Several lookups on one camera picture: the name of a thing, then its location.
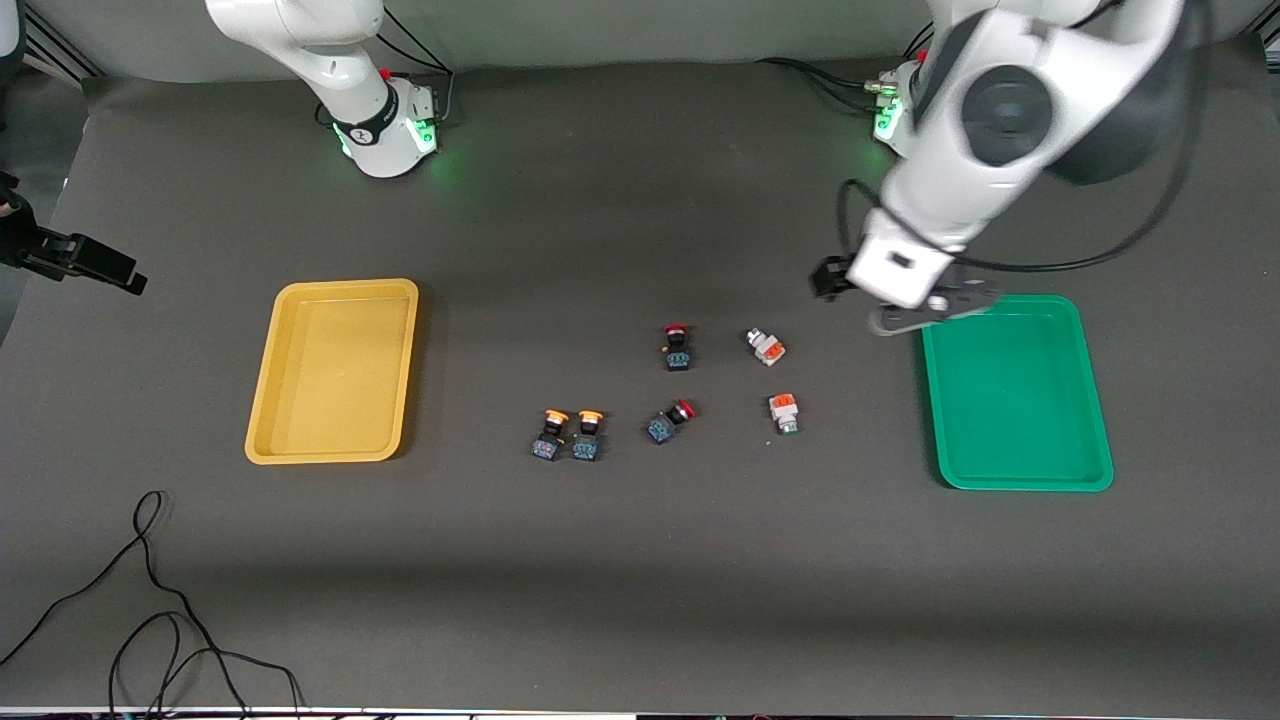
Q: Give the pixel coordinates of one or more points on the green plastic tray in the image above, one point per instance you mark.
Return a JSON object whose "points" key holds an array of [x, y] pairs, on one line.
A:
{"points": [[1015, 400]]}

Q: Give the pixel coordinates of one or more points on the red push button switch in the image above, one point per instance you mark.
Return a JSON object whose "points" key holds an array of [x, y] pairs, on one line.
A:
{"points": [[678, 358], [660, 430]]}

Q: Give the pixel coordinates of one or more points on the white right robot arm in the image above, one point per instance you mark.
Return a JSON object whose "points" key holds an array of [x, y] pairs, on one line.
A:
{"points": [[300, 40]]}

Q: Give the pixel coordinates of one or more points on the green button white orange switch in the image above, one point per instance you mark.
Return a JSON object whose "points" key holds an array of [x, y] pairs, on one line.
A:
{"points": [[768, 349], [783, 408]]}

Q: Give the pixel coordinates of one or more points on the yellow push button switch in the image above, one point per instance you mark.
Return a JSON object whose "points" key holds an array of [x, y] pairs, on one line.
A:
{"points": [[548, 445], [587, 447]]}

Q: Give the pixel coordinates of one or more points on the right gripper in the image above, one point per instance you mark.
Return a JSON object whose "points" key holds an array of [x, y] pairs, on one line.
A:
{"points": [[62, 251]]}

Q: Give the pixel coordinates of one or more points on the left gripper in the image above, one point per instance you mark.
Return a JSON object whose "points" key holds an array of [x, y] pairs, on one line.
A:
{"points": [[831, 277]]}

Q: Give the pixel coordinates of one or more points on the yellow plastic tray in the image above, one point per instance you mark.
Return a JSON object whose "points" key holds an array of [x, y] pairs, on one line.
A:
{"points": [[330, 380]]}

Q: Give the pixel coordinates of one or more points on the dark grey table mat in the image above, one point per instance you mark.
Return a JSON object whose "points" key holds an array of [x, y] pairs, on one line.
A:
{"points": [[640, 600]]}

